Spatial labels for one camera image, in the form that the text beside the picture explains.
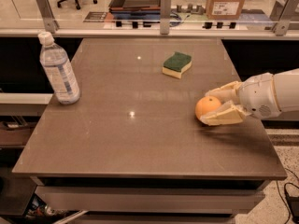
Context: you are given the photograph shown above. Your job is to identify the cardboard box with label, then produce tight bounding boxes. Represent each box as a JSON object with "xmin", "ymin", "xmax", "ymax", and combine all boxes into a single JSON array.
[{"xmin": 206, "ymin": 0, "xmax": 245, "ymax": 20}]

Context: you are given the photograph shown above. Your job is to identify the right metal glass bracket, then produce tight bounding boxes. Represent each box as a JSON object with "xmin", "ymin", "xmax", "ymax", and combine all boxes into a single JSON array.
[{"xmin": 273, "ymin": 0, "xmax": 299, "ymax": 36}]

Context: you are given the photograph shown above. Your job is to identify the orange fruit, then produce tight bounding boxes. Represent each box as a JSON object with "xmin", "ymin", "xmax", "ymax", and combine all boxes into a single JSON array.
[{"xmin": 195, "ymin": 96, "xmax": 221, "ymax": 119}]

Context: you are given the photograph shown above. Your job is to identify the left metal glass bracket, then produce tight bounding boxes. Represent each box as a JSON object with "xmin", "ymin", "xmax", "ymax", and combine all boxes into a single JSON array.
[{"xmin": 36, "ymin": 0, "xmax": 59, "ymax": 34}]

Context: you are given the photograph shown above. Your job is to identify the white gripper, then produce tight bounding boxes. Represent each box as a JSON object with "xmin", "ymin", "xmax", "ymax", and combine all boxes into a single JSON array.
[{"xmin": 199, "ymin": 73, "xmax": 281, "ymax": 126}]

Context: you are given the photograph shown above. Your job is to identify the middle metal glass bracket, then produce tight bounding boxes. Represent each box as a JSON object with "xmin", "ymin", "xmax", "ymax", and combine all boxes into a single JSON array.
[{"xmin": 160, "ymin": 0, "xmax": 171, "ymax": 35}]

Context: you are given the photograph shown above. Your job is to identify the metal glass bracket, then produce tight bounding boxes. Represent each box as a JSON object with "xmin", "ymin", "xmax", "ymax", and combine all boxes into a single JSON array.
[
  {"xmin": 36, "ymin": 0, "xmax": 59, "ymax": 34},
  {"xmin": 273, "ymin": 0, "xmax": 299, "ymax": 36},
  {"xmin": 160, "ymin": 0, "xmax": 171, "ymax": 35}
]

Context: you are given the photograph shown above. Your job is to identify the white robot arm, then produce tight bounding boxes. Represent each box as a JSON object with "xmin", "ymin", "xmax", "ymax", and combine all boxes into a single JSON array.
[{"xmin": 199, "ymin": 68, "xmax": 299, "ymax": 126}]

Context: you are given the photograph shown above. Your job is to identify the green yellow sponge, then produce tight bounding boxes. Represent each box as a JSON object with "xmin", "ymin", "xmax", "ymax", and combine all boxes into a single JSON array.
[{"xmin": 163, "ymin": 51, "xmax": 192, "ymax": 79}]

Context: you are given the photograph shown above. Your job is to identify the clear plastic water bottle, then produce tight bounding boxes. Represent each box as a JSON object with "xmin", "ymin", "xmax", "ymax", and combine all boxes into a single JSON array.
[{"xmin": 38, "ymin": 32, "xmax": 80, "ymax": 105}]

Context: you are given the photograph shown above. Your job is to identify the grey drawer front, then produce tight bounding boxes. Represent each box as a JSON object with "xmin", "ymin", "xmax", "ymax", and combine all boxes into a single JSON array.
[{"xmin": 36, "ymin": 187, "xmax": 264, "ymax": 215}]

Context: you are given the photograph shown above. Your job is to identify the black power adapter cable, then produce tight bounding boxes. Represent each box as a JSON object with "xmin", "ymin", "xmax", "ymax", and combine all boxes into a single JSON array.
[{"xmin": 276, "ymin": 168, "xmax": 299, "ymax": 224}]

